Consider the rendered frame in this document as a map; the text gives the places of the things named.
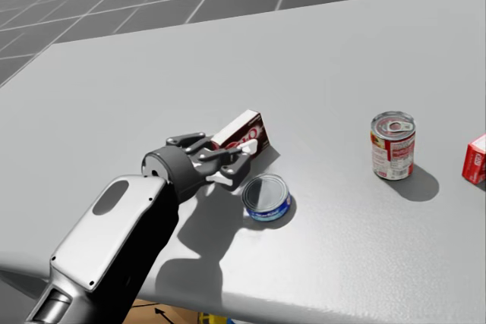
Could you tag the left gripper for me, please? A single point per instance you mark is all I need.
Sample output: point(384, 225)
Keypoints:
point(172, 168)

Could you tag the brown and white carton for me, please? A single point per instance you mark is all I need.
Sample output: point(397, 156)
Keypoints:
point(255, 130)

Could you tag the brown box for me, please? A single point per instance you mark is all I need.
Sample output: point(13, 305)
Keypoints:
point(171, 314)

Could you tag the blue flat can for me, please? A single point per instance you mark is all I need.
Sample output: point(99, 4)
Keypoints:
point(266, 197)

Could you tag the red and white can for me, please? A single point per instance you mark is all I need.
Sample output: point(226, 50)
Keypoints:
point(393, 149)

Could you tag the red carton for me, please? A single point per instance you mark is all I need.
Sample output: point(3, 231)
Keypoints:
point(476, 162)

